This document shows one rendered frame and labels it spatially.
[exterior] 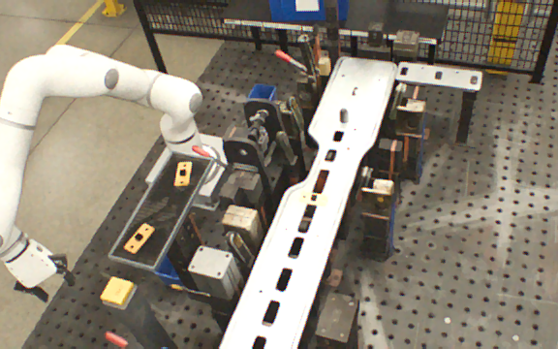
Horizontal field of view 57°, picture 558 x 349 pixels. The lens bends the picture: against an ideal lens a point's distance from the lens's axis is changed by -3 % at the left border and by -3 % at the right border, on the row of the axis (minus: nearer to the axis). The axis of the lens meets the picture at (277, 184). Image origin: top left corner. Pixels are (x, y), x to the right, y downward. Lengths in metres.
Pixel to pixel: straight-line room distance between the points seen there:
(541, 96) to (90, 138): 2.60
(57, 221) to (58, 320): 1.33
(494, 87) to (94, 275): 1.75
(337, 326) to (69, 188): 2.32
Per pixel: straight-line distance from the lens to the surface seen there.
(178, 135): 1.82
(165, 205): 1.45
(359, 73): 1.95
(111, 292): 1.35
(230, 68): 2.56
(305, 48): 1.78
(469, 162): 2.08
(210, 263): 1.36
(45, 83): 1.35
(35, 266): 1.46
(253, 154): 1.52
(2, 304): 3.08
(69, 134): 3.70
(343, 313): 1.34
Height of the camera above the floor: 2.24
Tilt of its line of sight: 50 degrees down
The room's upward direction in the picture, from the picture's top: 12 degrees counter-clockwise
